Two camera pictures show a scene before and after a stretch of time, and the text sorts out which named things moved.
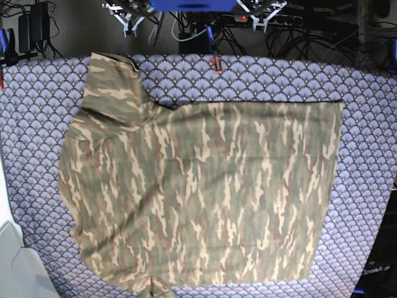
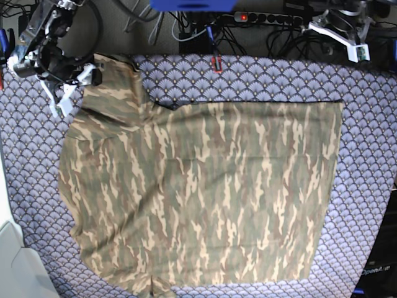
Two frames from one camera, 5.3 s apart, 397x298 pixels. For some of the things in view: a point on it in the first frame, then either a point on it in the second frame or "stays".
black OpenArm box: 378,277 stays
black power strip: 272,18 stays
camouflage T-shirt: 166,195 stays
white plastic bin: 21,274 stays
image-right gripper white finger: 255,22 to 353,23
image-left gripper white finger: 125,25 to 50,61
